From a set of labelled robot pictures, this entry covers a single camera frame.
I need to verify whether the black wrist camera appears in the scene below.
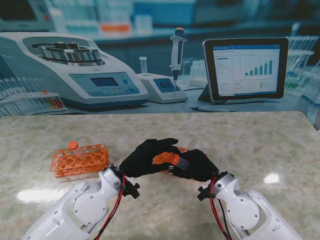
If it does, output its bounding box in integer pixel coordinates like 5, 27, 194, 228
122, 179, 141, 200
196, 185, 213, 202

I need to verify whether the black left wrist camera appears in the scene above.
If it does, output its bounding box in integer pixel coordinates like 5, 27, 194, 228
122, 179, 141, 200

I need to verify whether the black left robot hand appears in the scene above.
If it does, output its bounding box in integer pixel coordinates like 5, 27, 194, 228
119, 137, 181, 179

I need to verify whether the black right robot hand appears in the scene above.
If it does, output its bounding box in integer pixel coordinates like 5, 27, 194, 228
168, 149, 218, 183

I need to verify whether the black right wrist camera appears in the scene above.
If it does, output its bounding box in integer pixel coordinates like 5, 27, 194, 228
196, 185, 213, 202

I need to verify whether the red black left arm cable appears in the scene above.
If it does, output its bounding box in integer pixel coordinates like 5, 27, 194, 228
93, 173, 127, 240

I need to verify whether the printed laboratory backdrop poster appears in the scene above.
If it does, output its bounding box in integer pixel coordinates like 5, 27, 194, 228
0, 0, 320, 118

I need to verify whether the red black arm cable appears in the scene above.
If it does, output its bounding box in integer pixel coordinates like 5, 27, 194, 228
93, 173, 127, 240
209, 176, 233, 240

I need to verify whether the red black right arm cable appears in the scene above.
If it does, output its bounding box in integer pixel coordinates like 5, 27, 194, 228
209, 176, 233, 240

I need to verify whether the orange plastic test tube rack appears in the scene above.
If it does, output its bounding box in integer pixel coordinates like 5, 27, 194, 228
50, 143, 110, 178
151, 146, 209, 181

